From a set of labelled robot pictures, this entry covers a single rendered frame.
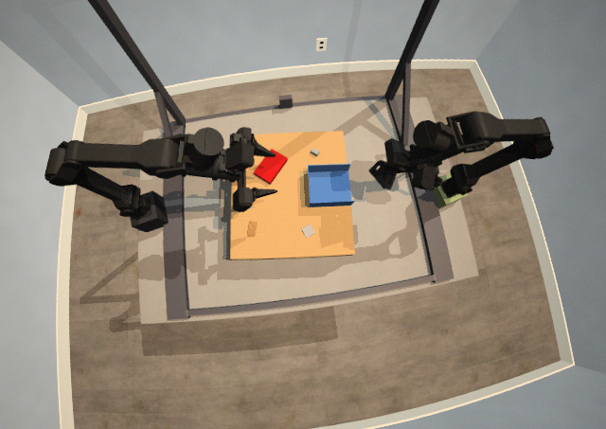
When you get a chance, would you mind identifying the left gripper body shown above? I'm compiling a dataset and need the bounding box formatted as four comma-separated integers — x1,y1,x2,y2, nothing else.
384,138,443,168

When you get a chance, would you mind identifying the blue open tray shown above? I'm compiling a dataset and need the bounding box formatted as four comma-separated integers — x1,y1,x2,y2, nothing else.
308,164,354,207

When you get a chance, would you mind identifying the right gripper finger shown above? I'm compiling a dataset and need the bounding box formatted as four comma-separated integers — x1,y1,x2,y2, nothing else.
252,187,277,203
251,134,276,157

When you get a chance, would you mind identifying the red rectangular block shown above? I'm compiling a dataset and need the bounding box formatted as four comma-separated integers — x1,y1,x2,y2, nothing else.
254,149,288,185

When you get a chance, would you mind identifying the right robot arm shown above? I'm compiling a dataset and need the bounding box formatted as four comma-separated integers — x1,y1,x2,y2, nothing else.
45,127,255,220

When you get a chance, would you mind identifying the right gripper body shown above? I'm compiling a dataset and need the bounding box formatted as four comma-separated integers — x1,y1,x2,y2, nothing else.
209,127,253,212

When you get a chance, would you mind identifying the small grey flat square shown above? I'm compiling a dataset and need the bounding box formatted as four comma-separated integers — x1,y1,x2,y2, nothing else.
302,224,315,238

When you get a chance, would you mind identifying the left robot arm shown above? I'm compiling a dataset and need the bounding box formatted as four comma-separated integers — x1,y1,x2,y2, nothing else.
411,111,554,198

